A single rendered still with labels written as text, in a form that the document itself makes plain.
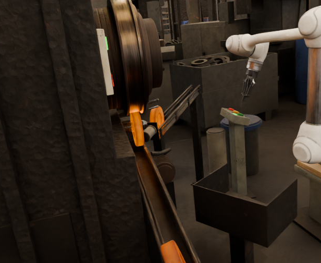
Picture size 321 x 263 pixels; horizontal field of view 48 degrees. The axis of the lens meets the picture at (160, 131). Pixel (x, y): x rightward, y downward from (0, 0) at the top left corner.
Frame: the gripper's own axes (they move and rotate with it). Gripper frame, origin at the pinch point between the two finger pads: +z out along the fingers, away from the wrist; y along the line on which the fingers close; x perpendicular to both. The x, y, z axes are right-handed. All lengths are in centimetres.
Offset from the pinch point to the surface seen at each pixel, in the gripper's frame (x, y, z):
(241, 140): 7.7, -2.2, 25.9
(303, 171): 27, 42, 27
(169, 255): -81, 146, 19
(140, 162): -71, 63, 29
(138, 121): -77, 67, 10
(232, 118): -5.1, 2.3, 11.9
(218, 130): -11.1, -0.8, 21.9
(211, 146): -13.1, 0.3, 33.1
